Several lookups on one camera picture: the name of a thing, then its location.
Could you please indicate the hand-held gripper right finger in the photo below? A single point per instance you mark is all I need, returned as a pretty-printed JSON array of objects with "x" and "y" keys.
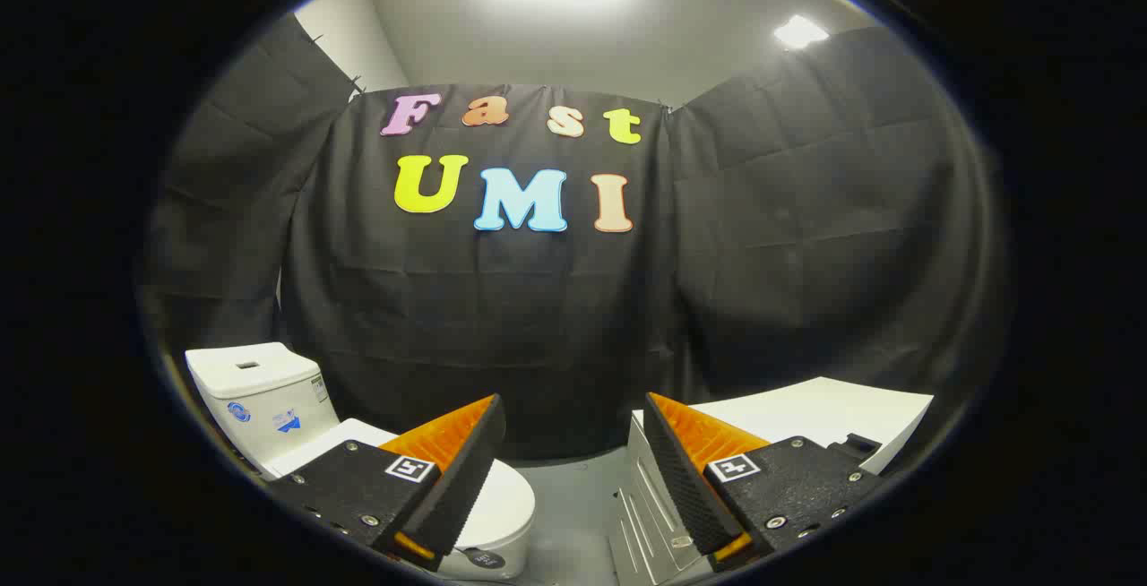
[{"x": 685, "y": 487}]

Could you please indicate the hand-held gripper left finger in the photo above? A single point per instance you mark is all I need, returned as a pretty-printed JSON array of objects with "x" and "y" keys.
[{"x": 466, "y": 478}]

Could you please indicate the white toilet lid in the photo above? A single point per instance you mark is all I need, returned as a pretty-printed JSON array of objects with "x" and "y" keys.
[{"x": 508, "y": 501}]

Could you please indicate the white ceramic toilet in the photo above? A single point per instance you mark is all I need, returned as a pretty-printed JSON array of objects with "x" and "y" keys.
[{"x": 260, "y": 407}]

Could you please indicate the white drawer cabinet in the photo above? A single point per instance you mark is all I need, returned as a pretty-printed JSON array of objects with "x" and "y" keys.
[{"x": 806, "y": 407}]

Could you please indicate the black backdrop cloth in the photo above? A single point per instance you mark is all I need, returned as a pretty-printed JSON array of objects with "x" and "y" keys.
[{"x": 502, "y": 317}]

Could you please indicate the black clip on cabinet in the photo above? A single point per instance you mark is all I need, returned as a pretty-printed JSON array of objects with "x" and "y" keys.
[{"x": 858, "y": 445}]

